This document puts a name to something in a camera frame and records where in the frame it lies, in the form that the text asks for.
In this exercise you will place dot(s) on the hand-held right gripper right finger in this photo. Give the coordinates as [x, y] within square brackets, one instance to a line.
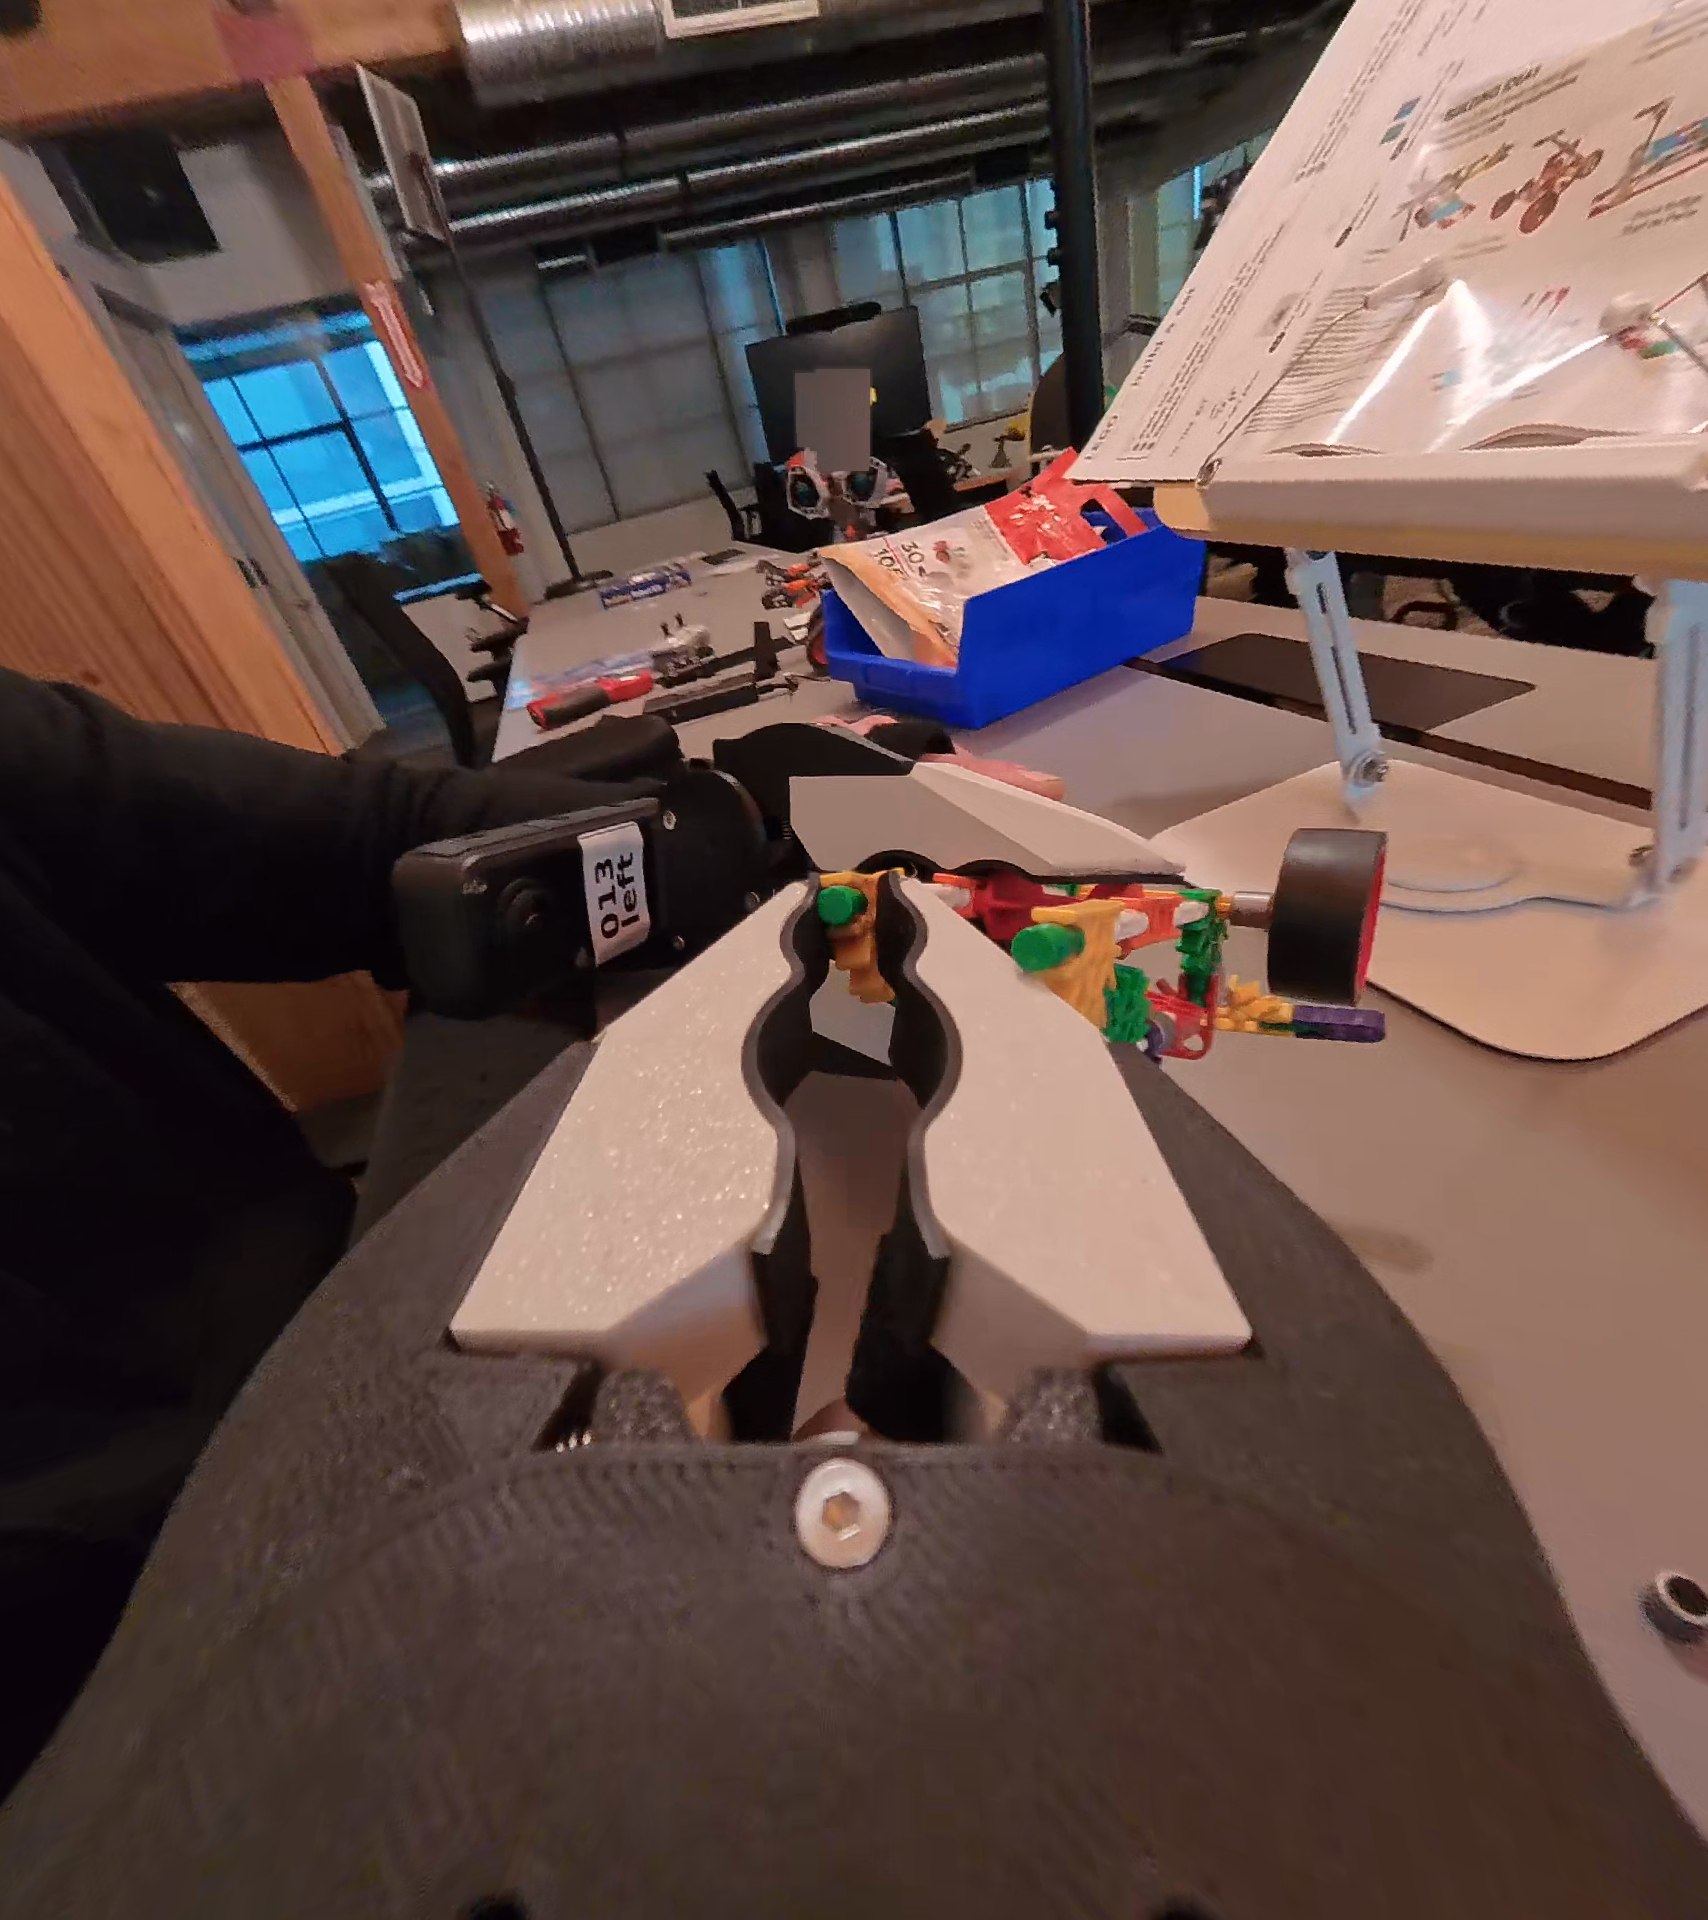
[1078, 1201]

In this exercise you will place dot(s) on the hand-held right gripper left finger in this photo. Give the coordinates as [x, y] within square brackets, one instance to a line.
[615, 1201]

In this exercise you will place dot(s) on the printed toy packaging bag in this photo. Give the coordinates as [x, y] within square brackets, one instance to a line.
[929, 585]

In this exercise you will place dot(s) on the plain blue plastic bin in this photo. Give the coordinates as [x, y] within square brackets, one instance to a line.
[1064, 630]

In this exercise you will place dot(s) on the silver ventilation duct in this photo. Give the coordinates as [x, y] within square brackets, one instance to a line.
[568, 39]

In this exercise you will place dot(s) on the toy models picture leaflet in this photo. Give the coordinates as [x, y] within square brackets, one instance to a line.
[1514, 224]

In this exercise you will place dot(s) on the red black tool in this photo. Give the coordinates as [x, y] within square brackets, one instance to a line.
[585, 699]

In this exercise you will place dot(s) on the red fire extinguisher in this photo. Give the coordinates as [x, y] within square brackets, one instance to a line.
[503, 523]

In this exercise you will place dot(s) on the black wall speaker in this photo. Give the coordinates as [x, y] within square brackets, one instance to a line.
[142, 195]

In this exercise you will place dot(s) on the black office chair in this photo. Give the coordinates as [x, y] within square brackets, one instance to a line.
[412, 660]

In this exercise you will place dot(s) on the small grey spacer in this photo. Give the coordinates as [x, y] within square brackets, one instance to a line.
[1678, 1605]

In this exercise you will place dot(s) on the red wall sign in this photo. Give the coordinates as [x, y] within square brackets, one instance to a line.
[397, 339]

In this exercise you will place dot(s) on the colourful toy construction car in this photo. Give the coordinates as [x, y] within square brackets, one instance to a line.
[1078, 938]

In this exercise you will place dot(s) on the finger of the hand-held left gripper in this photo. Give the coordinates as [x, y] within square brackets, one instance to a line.
[975, 825]

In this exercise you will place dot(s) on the person's dark clothing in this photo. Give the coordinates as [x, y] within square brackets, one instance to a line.
[45, 1350]

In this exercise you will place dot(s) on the black metal pole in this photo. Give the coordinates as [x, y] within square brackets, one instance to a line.
[1073, 224]

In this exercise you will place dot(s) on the person's left hand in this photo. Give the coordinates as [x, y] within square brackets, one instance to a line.
[1012, 780]

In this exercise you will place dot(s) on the black computer monitor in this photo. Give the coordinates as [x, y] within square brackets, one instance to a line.
[838, 361]

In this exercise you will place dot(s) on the white document stand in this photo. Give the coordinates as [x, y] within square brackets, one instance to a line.
[1545, 961]

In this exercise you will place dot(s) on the person's left forearm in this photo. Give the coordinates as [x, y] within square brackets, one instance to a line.
[194, 811]

